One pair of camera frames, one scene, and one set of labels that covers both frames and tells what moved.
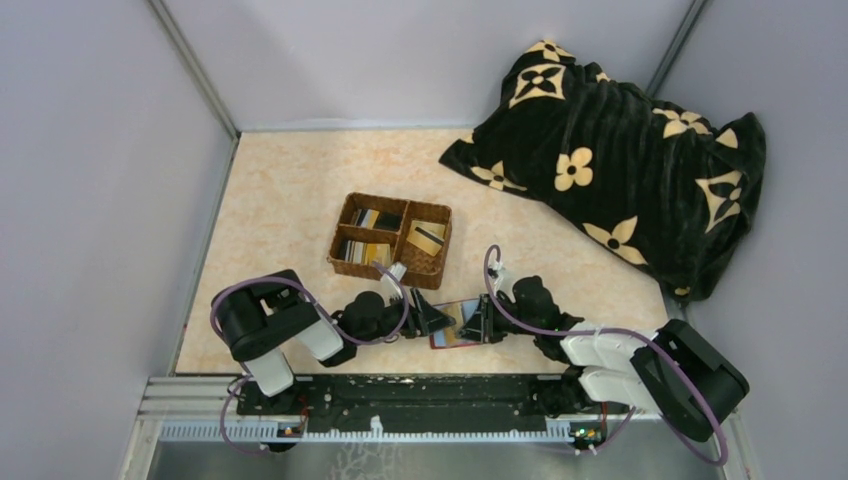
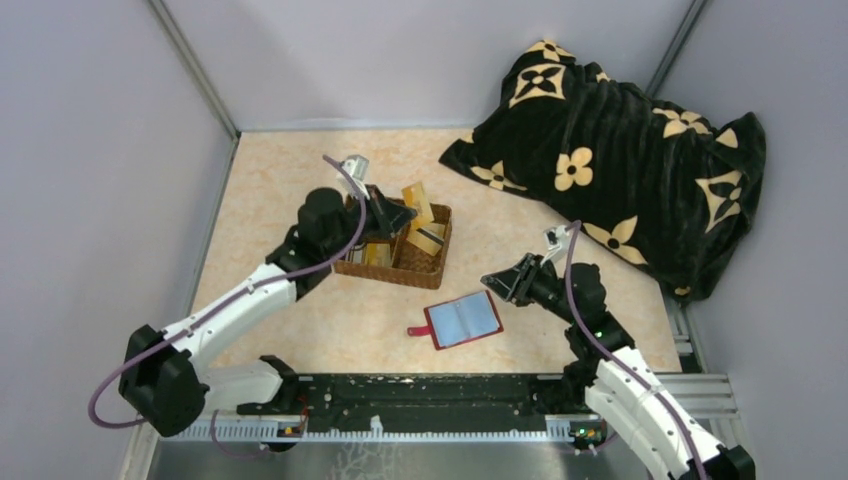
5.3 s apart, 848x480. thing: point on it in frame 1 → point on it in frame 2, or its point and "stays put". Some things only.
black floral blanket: (669, 187) stays put
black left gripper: (415, 315) → (375, 208)
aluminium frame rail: (203, 409) stays put
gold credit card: (454, 309) → (414, 197)
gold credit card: (427, 236) stays put
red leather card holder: (460, 312) stays put
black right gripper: (491, 321) → (523, 280)
